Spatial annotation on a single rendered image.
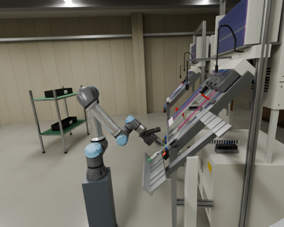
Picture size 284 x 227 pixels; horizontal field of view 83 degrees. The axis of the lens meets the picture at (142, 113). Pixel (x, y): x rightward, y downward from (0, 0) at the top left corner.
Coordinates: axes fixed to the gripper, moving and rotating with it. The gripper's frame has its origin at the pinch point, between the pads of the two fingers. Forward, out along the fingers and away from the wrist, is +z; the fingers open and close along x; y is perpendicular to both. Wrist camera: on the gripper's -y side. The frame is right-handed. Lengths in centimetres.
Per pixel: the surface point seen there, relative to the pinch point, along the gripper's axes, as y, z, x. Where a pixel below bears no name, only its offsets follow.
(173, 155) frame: -3.6, 5.1, 14.4
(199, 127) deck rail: -29.0, 5.4, 10.0
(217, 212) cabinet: 11, 63, 10
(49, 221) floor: 124, -29, 10
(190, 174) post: -9.3, 10.8, 36.7
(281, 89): -77, 24, 10
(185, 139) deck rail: -16.6, 5.3, 10.0
